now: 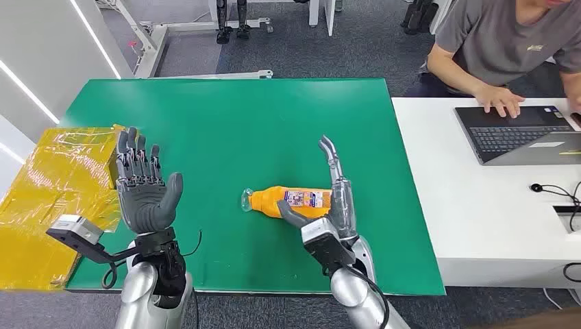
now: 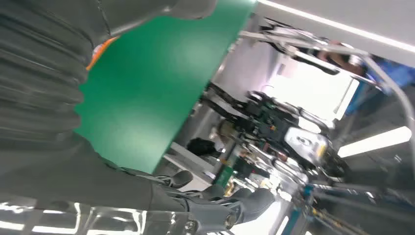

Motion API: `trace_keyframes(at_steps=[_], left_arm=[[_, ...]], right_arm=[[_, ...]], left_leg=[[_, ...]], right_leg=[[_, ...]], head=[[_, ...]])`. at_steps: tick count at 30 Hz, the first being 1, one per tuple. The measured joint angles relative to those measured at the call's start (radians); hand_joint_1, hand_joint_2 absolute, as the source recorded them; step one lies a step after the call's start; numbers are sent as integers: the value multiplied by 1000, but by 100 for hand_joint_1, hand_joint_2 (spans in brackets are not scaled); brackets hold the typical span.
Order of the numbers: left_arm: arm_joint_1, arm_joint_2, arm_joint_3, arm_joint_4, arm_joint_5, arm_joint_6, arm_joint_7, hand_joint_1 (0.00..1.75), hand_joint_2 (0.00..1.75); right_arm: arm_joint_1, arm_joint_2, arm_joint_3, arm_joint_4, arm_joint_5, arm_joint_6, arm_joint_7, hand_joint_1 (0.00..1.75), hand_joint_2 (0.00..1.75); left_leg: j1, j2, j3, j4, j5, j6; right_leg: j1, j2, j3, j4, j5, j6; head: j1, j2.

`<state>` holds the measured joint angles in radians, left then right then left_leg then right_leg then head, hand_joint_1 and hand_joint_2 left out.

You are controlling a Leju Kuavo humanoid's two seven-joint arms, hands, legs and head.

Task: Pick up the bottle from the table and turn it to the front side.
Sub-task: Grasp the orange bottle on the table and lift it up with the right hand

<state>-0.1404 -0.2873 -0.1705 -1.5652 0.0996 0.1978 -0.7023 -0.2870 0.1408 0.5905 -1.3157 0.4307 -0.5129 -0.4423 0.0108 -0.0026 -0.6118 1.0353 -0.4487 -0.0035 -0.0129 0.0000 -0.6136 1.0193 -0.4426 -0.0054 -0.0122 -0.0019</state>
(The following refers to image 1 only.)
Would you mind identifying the black robot legs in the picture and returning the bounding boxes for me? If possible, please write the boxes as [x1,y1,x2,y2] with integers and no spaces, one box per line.
[214,0,251,45]

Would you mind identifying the person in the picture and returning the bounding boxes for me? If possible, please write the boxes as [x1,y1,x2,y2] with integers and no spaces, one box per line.
[403,0,581,120]

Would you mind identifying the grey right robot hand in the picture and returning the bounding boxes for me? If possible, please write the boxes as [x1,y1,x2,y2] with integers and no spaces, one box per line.
[276,134,360,243]

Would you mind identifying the white table leg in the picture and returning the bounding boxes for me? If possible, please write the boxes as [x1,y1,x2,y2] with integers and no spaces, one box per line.
[308,0,338,38]

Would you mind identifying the white metal stand frame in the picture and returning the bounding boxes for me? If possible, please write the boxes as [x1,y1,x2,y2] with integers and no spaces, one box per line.
[96,0,275,80]

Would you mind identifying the person's right hand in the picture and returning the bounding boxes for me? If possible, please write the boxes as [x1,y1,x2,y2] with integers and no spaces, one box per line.
[473,84,526,119]

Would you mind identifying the black looped cable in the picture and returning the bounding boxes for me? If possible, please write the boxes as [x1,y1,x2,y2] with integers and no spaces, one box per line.
[563,262,581,284]

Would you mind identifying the green table mat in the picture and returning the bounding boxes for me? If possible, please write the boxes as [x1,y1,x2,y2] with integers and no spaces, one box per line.
[59,77,447,297]

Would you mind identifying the black cable with round puck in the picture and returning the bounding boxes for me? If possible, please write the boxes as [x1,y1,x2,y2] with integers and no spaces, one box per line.
[530,182,581,233]

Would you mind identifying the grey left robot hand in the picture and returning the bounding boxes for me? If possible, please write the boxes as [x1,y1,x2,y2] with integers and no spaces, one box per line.
[115,126,184,236]

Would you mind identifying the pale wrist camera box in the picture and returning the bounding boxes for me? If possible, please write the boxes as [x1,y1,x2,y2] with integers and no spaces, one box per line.
[46,214,115,265]
[300,217,357,275]

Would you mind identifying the person's left hand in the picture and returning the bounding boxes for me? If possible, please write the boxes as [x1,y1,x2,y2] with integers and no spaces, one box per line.
[565,82,581,114]

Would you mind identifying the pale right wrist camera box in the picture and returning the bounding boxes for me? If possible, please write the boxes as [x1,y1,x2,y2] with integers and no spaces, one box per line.
[300,217,357,275]

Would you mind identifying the yellow film wrapped cardboard box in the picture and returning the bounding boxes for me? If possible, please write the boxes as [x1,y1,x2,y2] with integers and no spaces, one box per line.
[0,124,127,292]

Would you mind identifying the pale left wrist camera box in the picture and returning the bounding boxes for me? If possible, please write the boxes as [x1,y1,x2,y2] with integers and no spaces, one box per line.
[46,214,115,265]

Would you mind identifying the dark grey laptop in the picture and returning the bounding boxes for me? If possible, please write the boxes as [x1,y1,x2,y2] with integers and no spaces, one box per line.
[454,105,581,167]

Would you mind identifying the orange plastic bottle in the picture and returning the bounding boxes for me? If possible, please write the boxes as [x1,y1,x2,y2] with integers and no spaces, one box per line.
[240,185,334,220]

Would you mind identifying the white desk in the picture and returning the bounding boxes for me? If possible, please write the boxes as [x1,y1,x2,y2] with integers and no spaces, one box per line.
[391,97,581,290]

